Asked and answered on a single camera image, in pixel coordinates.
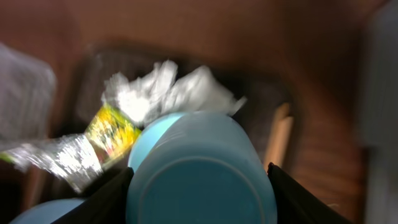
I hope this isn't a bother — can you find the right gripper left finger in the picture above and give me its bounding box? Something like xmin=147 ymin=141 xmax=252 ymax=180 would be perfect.
xmin=53 ymin=167 xmax=134 ymax=224

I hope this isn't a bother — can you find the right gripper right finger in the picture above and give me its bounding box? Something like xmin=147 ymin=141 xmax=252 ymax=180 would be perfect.
xmin=267 ymin=163 xmax=351 ymax=224

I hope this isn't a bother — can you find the dark blue plate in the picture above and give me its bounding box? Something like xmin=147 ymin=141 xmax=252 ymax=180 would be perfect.
xmin=10 ymin=198 xmax=85 ymax=224

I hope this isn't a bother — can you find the light blue cup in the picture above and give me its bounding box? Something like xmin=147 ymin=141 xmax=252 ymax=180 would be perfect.
xmin=126 ymin=112 xmax=277 ymax=224

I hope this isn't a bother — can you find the grey dishwasher rack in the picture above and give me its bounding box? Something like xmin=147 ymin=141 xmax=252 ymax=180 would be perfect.
xmin=358 ymin=1 xmax=397 ymax=223

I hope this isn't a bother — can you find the yellow foil snack wrapper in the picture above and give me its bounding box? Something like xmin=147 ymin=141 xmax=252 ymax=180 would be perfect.
xmin=1 ymin=104 xmax=141 ymax=193

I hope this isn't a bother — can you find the right wooden chopstick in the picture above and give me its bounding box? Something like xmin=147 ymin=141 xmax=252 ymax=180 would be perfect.
xmin=270 ymin=116 xmax=294 ymax=167

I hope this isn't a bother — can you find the wooden chopstick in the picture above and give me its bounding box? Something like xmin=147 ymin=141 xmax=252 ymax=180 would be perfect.
xmin=270 ymin=116 xmax=294 ymax=167
xmin=264 ymin=103 xmax=294 ymax=171

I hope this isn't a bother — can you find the light blue bowl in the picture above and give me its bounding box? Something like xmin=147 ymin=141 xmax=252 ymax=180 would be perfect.
xmin=127 ymin=113 xmax=185 ymax=172

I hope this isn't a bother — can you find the left wooden chopstick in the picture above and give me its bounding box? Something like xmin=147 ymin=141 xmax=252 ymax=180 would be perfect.
xmin=264 ymin=103 xmax=294 ymax=171

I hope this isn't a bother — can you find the brown serving tray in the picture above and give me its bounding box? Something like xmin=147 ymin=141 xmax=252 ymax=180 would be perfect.
xmin=49 ymin=44 xmax=302 ymax=171

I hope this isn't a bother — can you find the crumpled white tissue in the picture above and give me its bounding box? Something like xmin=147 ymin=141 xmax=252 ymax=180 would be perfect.
xmin=101 ymin=60 xmax=247 ymax=127

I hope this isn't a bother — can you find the clear plastic bin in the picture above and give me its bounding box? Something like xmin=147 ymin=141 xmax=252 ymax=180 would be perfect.
xmin=1 ymin=44 xmax=57 ymax=144

